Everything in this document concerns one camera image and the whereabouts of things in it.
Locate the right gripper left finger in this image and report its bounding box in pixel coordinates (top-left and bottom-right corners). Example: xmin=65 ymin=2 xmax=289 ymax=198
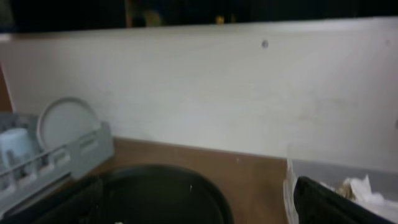
xmin=1 ymin=177 xmax=103 ymax=224

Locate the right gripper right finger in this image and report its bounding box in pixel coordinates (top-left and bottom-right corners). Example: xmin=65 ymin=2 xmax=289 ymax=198
xmin=294 ymin=176 xmax=392 ymax=224

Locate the white tissue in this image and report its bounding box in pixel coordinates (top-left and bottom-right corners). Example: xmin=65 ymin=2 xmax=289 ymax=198
xmin=320 ymin=175 xmax=397 ymax=223

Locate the light blue plastic cup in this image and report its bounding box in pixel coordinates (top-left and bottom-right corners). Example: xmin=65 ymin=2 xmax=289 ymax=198
xmin=1 ymin=128 xmax=34 ymax=173

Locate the grey plate with food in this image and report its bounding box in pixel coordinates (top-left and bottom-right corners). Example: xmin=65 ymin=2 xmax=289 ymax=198
xmin=36 ymin=96 xmax=101 ymax=151

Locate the grey plastic dishwasher rack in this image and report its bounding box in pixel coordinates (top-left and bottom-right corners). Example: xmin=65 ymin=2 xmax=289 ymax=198
xmin=1 ymin=112 xmax=114 ymax=217

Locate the round black serving tray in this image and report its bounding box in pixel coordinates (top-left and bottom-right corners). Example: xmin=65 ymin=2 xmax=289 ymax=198
xmin=46 ymin=164 xmax=234 ymax=224

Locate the clear plastic bin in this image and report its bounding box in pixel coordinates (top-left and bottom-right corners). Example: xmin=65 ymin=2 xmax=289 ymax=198
xmin=283 ymin=158 xmax=397 ymax=224

